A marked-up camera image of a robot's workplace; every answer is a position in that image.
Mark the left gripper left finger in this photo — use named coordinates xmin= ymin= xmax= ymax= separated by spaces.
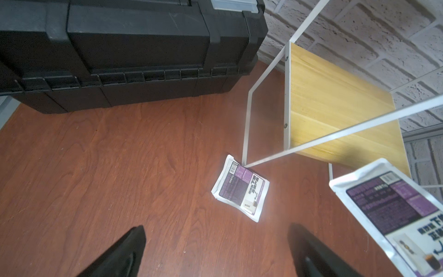
xmin=79 ymin=226 xmax=146 ymax=277

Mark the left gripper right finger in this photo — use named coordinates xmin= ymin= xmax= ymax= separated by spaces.
xmin=288 ymin=223 xmax=361 ymax=277

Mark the purple coffee bag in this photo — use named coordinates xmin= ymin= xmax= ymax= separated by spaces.
xmin=211 ymin=155 xmax=270 ymax=223
xmin=329 ymin=158 xmax=443 ymax=277

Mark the black plastic toolbox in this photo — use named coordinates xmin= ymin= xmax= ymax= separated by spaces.
xmin=1 ymin=1 xmax=268 ymax=114

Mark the white frame wooden shelf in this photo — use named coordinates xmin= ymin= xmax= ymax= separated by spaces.
xmin=247 ymin=1 xmax=443 ymax=175

